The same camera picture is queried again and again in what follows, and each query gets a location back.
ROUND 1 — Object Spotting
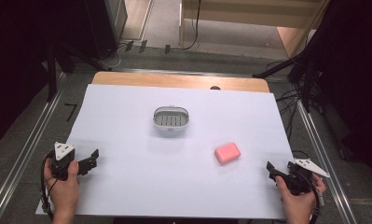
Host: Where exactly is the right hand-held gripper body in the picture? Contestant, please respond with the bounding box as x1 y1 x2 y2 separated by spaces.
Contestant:
276 158 331 197

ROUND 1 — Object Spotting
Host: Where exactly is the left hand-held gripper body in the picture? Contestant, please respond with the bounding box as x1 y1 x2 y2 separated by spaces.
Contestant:
48 141 79 182

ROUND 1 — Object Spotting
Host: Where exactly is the person's right hand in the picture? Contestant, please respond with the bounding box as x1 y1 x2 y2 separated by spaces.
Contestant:
275 173 327 224

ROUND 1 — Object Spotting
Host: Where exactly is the person's left hand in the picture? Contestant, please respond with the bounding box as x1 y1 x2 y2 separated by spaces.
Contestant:
43 159 81 218

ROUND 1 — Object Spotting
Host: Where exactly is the pink soap bar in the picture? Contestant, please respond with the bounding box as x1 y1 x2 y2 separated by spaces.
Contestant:
214 142 241 166

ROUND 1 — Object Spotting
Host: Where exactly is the white paper sheet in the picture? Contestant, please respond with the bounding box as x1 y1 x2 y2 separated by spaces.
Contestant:
34 83 296 220

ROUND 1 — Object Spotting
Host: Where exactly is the black metal stand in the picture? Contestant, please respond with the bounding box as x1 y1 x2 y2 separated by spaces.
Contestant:
46 43 59 103

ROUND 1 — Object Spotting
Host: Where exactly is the black stand with legs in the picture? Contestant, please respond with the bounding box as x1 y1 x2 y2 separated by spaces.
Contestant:
252 18 331 114

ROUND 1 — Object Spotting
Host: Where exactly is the black curtain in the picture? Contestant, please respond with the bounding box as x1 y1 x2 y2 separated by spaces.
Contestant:
0 0 91 149
301 0 372 185

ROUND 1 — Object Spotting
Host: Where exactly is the dark cabinet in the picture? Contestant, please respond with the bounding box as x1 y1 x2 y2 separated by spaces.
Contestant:
80 0 129 61

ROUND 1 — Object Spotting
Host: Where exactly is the light wooden shelf unit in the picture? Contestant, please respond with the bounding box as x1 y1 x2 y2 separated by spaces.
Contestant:
177 0 331 59

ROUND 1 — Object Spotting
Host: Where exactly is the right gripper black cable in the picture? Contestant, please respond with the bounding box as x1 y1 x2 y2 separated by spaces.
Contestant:
291 149 325 224

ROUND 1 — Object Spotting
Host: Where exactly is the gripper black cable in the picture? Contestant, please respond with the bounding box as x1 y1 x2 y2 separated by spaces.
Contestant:
291 149 325 224
39 152 56 221

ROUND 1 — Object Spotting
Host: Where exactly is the metal floor rail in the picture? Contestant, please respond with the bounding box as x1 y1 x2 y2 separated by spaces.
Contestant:
0 72 66 224
295 91 359 224

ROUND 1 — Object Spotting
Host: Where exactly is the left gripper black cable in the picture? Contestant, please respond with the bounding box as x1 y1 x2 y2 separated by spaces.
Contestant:
39 152 56 221

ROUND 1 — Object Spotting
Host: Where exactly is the bundle of black floor cables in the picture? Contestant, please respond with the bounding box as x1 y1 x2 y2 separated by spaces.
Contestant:
266 59 301 142

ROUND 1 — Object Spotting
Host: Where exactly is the white floor cable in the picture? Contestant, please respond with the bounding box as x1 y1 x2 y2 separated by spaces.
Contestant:
97 42 128 71

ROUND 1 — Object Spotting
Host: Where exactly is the black hanging cable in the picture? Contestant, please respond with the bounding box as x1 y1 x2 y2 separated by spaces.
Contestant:
171 0 203 52

